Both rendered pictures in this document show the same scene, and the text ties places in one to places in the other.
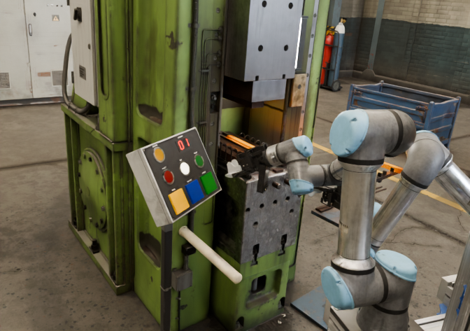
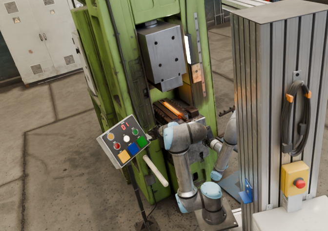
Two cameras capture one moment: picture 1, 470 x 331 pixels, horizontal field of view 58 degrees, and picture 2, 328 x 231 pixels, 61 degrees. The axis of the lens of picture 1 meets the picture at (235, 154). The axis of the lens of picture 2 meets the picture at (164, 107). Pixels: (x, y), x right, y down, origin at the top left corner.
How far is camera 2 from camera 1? 0.85 m
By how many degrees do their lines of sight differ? 17
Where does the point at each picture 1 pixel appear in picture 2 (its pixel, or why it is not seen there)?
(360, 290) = (189, 205)
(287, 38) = (175, 54)
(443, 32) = not seen: outside the picture
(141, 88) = (112, 87)
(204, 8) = (126, 51)
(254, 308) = not seen: hidden behind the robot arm
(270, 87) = (172, 82)
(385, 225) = (221, 162)
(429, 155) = (233, 129)
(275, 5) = (163, 41)
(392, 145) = (188, 142)
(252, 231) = not seen: hidden behind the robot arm
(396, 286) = (208, 201)
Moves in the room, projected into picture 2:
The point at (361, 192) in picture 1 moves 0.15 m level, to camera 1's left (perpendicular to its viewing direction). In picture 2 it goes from (179, 164) to (153, 164)
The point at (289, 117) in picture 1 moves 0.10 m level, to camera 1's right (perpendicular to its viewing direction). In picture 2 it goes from (194, 88) to (205, 87)
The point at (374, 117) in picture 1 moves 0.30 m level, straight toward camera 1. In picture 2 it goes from (176, 132) to (146, 170)
